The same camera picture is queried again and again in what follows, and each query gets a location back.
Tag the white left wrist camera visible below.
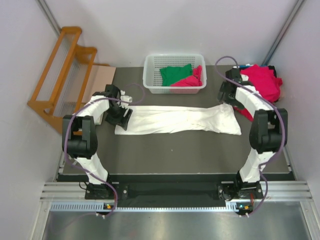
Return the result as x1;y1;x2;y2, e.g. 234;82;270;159
120;90;133;104

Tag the green t-shirt in basket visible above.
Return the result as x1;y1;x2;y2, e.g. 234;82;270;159
159;64;193;87

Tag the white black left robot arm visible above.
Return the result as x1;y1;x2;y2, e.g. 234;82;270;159
62;84;133;199

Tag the orange wooden rack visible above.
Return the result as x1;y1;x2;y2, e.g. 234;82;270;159
27;26;97;134

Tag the black folded shirt under stack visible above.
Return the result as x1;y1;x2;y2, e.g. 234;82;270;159
267;65;278;78

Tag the brown cardboard sheet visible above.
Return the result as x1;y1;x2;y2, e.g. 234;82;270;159
81;64;116;103

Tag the pink t-shirt in basket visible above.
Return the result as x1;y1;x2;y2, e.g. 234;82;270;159
171;65;203;87

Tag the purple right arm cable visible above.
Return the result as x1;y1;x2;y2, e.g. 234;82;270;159
214;55;286;217

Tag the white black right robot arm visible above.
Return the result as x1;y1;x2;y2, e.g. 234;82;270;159
218;68;288;198

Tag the aluminium frame rail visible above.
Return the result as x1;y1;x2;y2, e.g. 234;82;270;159
40;181;313;214

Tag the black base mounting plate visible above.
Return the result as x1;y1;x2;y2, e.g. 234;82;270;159
85;173;263;208

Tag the stack of folded pink shirts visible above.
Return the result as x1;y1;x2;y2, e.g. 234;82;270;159
234;64;283;122

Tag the white t-shirt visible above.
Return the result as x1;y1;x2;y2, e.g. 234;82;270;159
114;103;242;136

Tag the white plastic laundry basket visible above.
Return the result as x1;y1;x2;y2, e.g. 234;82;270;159
142;53;207;94

